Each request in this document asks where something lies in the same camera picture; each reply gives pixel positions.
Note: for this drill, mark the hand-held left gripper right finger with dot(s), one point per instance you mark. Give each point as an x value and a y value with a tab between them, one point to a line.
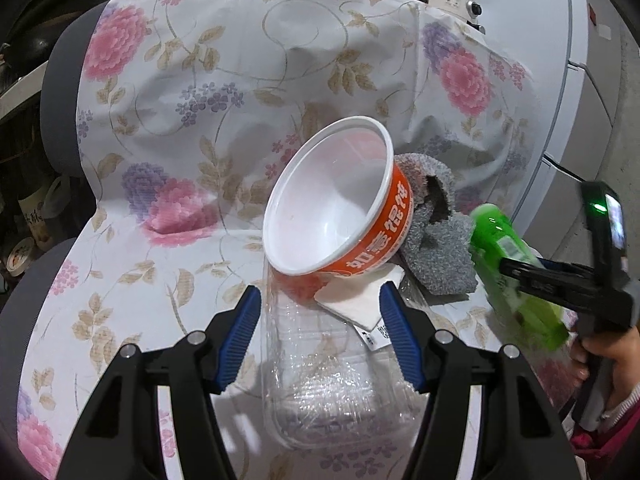
400	340

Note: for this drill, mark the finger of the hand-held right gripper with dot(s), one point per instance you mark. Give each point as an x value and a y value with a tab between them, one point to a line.
545	282

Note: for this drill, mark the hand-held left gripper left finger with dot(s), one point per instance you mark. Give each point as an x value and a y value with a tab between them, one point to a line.
240	340

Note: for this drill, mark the green plastic bottle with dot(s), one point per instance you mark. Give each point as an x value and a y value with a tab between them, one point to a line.
530	320

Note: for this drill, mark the clear plastic bottle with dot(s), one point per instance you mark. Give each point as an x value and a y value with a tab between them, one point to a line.
325	400

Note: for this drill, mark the orange instant noodle bowl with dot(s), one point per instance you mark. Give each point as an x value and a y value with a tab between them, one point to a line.
325	200

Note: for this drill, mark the person's right forearm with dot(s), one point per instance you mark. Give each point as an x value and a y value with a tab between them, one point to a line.
622	415

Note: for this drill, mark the person's right hand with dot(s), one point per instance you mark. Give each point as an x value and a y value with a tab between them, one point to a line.
625	355

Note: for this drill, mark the white tissue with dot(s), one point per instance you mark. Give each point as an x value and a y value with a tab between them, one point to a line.
355	307

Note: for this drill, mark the grey fluffy cloth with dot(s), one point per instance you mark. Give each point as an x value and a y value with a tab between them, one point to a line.
440	255

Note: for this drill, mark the white refrigerator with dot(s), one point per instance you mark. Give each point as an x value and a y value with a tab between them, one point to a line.
560	85

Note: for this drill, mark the white printed jug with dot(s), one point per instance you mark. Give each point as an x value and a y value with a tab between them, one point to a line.
42	215

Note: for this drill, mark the tape roll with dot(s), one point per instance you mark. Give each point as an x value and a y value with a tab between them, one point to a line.
21	256

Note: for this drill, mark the red fridge sticker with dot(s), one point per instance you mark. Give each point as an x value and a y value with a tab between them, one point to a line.
592	13

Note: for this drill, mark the floral cloth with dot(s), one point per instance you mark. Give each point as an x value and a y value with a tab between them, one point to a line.
200	85

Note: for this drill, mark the white wall plate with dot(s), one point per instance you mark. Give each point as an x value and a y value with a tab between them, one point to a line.
605	32

